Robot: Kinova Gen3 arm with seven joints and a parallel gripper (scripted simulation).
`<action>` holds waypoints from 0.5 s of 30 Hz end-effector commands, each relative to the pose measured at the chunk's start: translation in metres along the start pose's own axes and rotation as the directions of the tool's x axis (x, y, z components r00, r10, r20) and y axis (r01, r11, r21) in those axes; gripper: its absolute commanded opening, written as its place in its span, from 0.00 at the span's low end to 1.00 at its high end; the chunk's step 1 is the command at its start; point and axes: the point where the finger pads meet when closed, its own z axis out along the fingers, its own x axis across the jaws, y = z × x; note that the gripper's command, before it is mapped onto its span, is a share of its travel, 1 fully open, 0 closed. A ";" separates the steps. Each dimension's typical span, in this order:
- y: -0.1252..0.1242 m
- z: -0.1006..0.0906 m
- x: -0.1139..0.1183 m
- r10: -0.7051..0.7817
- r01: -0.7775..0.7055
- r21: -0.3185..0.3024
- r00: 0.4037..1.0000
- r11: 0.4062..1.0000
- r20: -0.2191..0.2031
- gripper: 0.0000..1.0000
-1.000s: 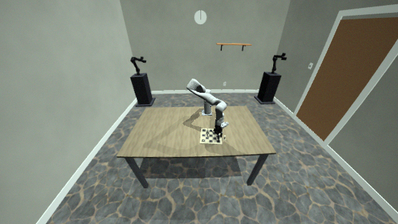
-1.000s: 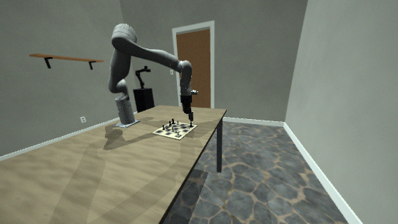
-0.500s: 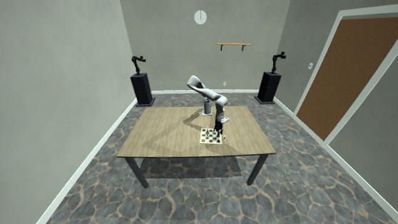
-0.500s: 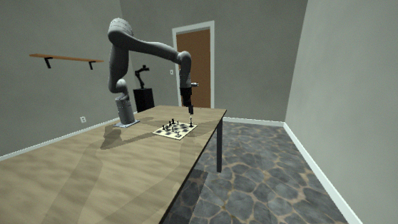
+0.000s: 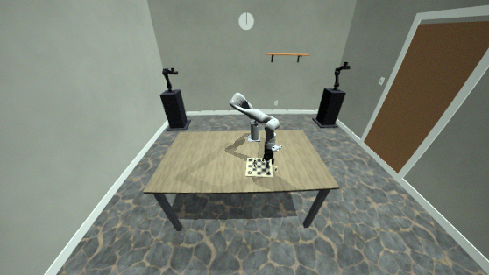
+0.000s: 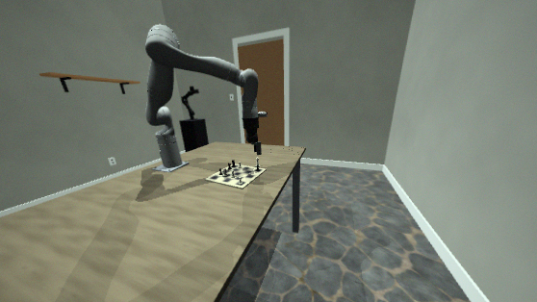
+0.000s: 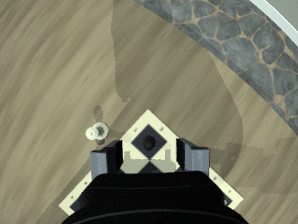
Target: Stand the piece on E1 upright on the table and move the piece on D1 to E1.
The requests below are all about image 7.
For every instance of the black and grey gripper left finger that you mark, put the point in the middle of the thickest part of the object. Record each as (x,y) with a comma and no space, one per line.
(107,160)

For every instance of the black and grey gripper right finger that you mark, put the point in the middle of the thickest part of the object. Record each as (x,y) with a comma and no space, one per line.
(191,157)

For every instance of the cream and dark grey chessboard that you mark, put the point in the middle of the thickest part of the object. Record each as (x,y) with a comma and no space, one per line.
(137,159)

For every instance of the black chess pawn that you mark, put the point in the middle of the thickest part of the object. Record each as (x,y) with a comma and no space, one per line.
(149,142)

